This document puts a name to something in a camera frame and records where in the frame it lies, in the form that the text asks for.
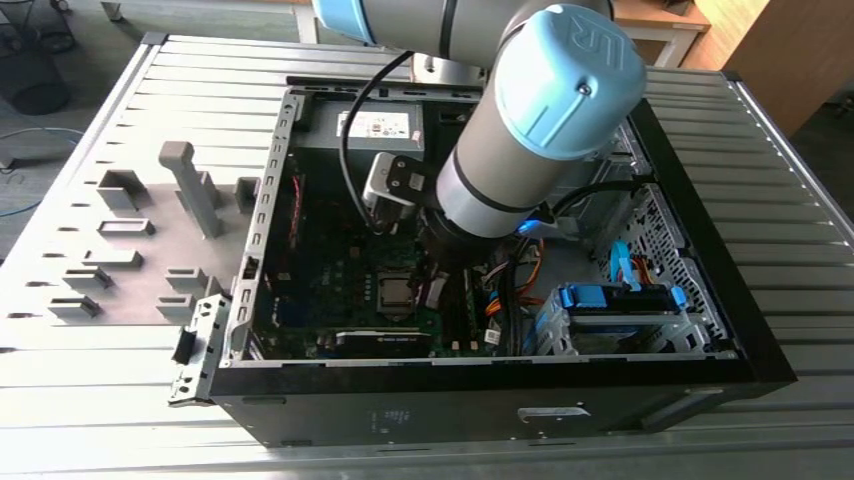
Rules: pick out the silver disk bay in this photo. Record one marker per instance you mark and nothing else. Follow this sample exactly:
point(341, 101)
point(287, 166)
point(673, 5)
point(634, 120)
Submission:
point(694, 330)

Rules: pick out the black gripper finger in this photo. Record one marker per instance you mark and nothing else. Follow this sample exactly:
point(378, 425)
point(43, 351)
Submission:
point(440, 292)
point(424, 292)

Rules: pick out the wooden cabinet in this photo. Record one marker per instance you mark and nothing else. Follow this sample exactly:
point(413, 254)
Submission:
point(788, 50)

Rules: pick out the silver optical drive cage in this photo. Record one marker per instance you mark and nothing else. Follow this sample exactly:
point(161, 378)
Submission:
point(621, 165)

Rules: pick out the black bin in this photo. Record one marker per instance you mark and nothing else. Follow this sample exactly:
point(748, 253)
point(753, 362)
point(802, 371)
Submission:
point(41, 85)

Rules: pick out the blue board connector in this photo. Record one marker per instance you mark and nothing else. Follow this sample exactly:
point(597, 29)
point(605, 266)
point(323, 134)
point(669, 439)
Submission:
point(289, 312)

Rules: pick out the black RAM slot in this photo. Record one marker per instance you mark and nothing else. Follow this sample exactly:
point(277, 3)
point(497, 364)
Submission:
point(450, 330)
point(465, 330)
point(457, 330)

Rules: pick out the grey power supply unit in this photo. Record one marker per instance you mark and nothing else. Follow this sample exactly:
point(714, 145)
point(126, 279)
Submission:
point(321, 127)

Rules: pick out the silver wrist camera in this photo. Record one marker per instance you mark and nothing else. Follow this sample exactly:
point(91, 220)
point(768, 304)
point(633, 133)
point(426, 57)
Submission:
point(390, 175)
point(537, 227)

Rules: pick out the black chair base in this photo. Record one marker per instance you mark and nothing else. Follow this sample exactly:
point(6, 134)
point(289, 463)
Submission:
point(54, 40)

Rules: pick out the silver card retainer bracket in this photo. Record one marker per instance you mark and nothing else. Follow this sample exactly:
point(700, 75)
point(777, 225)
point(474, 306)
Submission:
point(210, 325)

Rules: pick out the silver topped CPU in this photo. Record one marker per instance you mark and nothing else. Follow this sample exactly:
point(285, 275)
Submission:
point(397, 291)

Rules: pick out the CPU socket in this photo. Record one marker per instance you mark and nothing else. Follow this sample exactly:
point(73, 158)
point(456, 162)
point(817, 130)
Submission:
point(401, 315)

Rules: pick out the black PC case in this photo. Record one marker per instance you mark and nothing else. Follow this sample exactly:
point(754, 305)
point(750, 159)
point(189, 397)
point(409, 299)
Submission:
point(468, 415)

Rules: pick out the green motherboard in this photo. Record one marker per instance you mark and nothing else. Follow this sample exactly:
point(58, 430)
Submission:
point(307, 310)

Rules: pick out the grey parts rack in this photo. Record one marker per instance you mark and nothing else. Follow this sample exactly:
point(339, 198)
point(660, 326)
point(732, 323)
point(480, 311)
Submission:
point(161, 235)

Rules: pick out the black disk blue carrier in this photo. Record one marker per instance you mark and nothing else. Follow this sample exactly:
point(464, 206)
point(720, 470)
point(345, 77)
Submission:
point(584, 296)

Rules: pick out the black graphics card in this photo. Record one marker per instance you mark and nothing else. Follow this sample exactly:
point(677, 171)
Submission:
point(383, 340)

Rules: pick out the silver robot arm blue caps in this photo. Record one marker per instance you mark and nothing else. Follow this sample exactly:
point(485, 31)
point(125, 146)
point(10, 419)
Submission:
point(508, 165)

